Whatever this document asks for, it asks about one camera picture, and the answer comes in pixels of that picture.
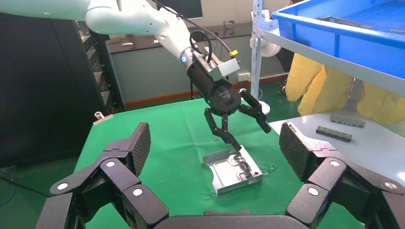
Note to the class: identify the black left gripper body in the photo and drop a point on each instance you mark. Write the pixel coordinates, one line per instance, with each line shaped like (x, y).
(221, 96)

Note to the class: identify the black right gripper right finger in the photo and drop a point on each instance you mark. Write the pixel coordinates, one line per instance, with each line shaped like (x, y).
(327, 175)

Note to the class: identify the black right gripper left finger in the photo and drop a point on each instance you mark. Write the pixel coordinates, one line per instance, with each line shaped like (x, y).
(121, 175)

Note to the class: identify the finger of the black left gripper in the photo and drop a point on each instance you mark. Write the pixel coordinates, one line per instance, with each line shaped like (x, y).
(258, 113)
(225, 134)

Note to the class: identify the silver stamped metal bracket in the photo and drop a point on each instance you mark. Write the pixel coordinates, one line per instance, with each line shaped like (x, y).
(231, 173)

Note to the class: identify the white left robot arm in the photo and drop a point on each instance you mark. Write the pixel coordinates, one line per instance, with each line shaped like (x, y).
(126, 19)

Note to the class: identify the white round stand base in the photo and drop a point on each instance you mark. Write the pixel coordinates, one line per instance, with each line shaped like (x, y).
(267, 108)

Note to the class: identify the wheeled chrome stool base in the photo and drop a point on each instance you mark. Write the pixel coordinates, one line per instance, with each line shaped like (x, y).
(281, 92)

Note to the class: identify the grey comb-shaped metal part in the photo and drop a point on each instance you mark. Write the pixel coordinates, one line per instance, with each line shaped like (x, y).
(347, 121)
(333, 134)

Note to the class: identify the white perforated shelf upright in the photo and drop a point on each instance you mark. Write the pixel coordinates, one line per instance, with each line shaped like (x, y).
(257, 63)

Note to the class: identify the green table cloth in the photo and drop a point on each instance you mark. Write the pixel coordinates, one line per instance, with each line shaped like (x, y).
(177, 151)

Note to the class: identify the white flat shelf board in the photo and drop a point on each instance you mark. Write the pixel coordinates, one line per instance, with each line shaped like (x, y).
(373, 151)

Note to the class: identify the silver binder clip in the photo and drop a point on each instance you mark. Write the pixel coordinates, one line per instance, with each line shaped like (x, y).
(102, 119)

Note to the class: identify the yellow mesh bag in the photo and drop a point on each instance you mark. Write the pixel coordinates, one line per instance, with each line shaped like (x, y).
(311, 88)

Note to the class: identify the white ribbed round fixture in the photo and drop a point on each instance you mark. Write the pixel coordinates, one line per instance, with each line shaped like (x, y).
(267, 49)

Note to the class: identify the grey workbench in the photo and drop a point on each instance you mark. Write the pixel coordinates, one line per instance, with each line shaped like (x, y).
(152, 69)

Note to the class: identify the white ribbed shelf board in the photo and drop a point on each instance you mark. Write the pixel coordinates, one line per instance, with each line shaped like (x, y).
(332, 63)

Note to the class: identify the dark drawer rack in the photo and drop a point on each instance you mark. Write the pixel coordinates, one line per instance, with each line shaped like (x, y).
(101, 72)

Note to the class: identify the small white bench item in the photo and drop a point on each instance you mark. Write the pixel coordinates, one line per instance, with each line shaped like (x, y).
(127, 44)

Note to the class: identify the black partition panel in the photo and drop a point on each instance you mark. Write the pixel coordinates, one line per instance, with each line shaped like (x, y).
(38, 88)

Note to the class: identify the blue plastic bin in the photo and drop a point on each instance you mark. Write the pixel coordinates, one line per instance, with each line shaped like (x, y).
(364, 53)

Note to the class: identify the small flat grey plate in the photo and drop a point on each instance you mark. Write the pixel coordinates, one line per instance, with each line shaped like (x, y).
(398, 30)

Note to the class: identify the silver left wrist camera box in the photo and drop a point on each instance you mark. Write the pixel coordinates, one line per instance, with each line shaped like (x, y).
(221, 68)

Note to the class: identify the white wall socket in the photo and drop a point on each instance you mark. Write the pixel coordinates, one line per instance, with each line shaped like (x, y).
(244, 76)

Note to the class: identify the black wall monitor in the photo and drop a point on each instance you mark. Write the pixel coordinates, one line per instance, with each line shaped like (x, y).
(186, 8)

